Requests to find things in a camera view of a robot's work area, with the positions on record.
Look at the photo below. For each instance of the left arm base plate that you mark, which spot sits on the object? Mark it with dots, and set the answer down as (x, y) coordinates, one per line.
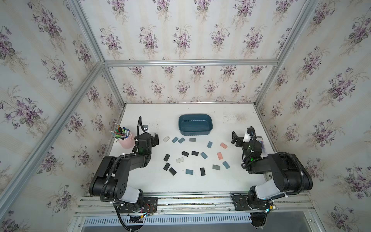
(136, 213)

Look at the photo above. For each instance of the coloured pens in cup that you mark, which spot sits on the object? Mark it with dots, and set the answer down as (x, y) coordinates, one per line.
(121, 133)

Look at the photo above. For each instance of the teal plastic storage box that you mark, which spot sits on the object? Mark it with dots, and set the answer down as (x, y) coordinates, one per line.
(195, 124)

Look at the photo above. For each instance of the pink eraser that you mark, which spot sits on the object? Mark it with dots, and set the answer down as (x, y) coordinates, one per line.
(223, 145)
(220, 156)

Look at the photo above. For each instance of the white eraser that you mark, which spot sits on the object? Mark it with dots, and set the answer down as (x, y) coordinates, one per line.
(166, 139)
(180, 160)

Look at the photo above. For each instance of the aluminium mounting rail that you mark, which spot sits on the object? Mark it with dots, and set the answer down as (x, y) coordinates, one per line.
(192, 203)

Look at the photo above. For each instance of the white slotted cable duct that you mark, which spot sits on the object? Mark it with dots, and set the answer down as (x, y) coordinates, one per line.
(190, 219)

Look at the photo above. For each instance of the pink pen holder cup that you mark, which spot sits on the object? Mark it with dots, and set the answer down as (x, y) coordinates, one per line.
(127, 143)

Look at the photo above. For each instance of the blue eraser bottom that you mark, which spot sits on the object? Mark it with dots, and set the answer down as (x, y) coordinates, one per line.
(189, 172)

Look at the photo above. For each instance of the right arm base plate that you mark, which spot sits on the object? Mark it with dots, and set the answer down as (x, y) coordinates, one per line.
(250, 202)

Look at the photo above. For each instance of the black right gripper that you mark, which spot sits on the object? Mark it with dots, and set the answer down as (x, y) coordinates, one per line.
(237, 139)

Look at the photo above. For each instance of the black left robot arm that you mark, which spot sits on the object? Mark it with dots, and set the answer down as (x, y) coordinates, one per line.
(110, 182)

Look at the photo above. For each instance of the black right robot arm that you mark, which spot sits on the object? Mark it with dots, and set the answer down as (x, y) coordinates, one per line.
(289, 177)

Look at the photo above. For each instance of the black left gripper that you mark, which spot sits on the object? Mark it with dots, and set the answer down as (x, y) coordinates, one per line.
(154, 139)

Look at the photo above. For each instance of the highlighter marker pack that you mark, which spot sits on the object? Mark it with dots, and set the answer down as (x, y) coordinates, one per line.
(261, 141)

